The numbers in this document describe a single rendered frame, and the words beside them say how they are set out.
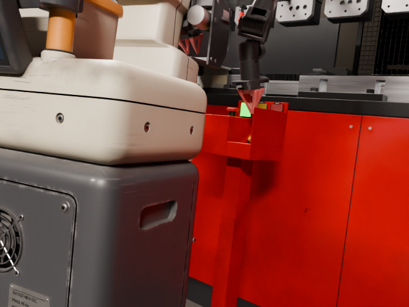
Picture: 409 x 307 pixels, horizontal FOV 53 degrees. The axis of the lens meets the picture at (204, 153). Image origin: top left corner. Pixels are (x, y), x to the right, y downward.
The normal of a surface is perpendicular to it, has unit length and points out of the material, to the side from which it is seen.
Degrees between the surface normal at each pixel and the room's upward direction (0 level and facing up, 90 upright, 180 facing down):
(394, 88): 90
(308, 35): 90
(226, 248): 90
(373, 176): 90
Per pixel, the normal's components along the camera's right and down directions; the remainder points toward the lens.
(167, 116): 0.90, 0.13
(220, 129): -0.71, -0.03
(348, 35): -0.44, 0.02
